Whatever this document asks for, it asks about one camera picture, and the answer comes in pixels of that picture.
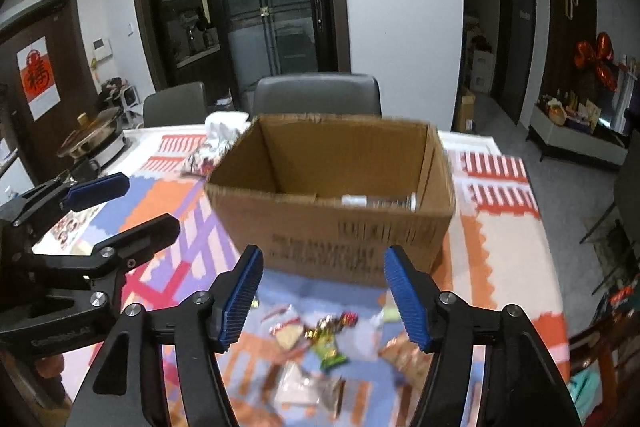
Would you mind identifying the gold fortune biscuit packet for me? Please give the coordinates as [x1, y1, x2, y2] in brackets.
[378, 333, 433, 389]

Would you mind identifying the floral snack bag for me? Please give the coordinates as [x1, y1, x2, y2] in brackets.
[180, 112, 250, 178]

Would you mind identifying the grey chair far left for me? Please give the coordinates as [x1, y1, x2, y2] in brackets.
[143, 82, 207, 128]

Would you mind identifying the grey chair near box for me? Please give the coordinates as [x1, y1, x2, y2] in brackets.
[253, 72, 382, 117]

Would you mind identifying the white low tv cabinet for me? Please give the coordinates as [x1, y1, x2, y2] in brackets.
[526, 107, 627, 167]

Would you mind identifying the electric hot pot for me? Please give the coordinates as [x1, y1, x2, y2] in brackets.
[56, 107, 127, 173]

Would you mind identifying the gold red wrapped candy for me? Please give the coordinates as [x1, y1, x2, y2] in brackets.
[304, 311, 359, 343]

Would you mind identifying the red foil balloon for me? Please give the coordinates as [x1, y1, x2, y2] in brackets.
[574, 31, 617, 92]

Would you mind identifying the small cardboard box on floor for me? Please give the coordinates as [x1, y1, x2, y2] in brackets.
[452, 86, 476, 133]

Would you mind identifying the green snack packet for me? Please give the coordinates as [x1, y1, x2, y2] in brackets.
[307, 326, 348, 372]

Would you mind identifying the left hand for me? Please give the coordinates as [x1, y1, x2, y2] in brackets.
[34, 355, 65, 379]

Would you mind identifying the pale green wrapped candy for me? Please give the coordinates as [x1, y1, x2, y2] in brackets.
[373, 303, 401, 327]

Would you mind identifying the brown cardboard box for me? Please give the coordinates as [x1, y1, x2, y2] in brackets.
[205, 114, 456, 286]

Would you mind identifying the red fu character poster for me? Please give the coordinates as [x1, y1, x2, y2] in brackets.
[16, 37, 61, 120]

